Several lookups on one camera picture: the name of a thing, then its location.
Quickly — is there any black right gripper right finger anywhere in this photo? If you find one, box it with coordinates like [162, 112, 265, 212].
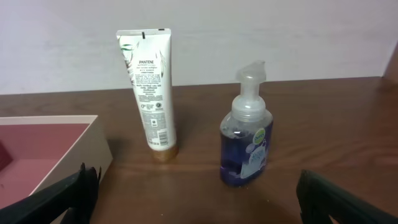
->
[296, 170, 397, 224]

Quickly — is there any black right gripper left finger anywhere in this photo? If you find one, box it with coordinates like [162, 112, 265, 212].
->
[1, 164, 101, 224]

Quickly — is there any white box with pink interior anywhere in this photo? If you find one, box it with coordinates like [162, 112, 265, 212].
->
[1, 115, 113, 209]

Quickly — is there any blue foam soap pump bottle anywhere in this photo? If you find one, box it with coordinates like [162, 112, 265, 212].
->
[220, 60, 274, 187]

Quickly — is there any white Pantene conditioner tube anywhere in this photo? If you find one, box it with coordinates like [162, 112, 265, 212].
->
[116, 29, 178, 162]

